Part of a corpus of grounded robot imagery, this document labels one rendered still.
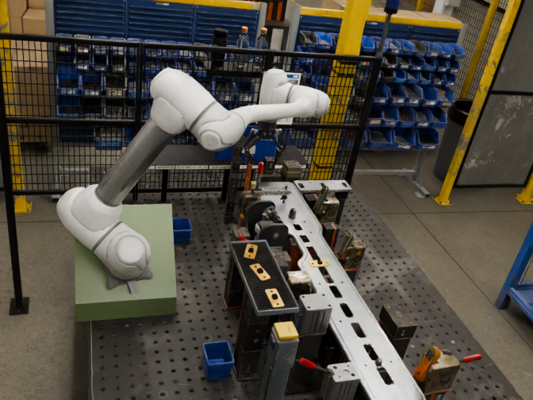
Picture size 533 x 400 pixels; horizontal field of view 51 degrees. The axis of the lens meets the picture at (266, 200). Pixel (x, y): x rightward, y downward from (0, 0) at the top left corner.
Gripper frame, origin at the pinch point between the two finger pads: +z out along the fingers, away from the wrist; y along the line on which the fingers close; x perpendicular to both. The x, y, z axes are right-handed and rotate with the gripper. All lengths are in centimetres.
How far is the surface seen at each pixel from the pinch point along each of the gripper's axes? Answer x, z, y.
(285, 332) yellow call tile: -97, 6, -20
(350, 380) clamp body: -109, 16, -2
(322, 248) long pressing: -36.9, 21.7, 19.2
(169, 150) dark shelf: 48, 19, -32
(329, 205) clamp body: -8.2, 18.5, 33.6
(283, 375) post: -99, 22, -18
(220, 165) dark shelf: 32.3, 19.2, -9.4
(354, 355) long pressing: -95, 22, 7
